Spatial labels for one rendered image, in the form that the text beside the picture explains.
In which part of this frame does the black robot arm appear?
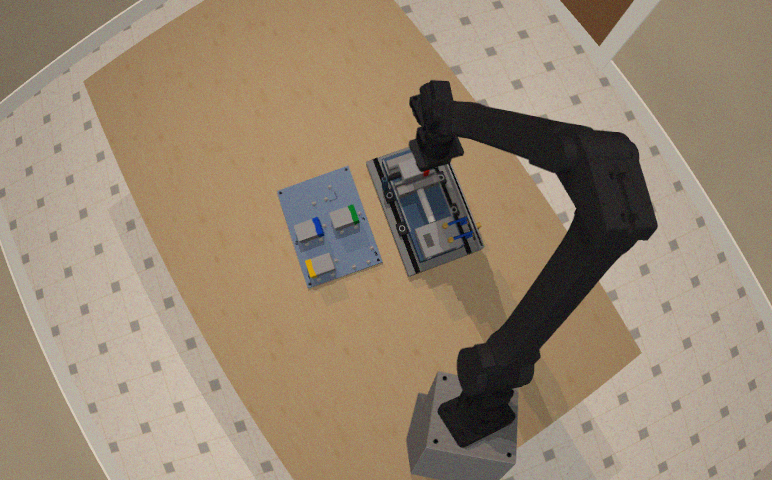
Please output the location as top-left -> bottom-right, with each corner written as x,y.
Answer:
409,80 -> 658,448

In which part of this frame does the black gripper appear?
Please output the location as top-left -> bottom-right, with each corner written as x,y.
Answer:
409,137 -> 464,172

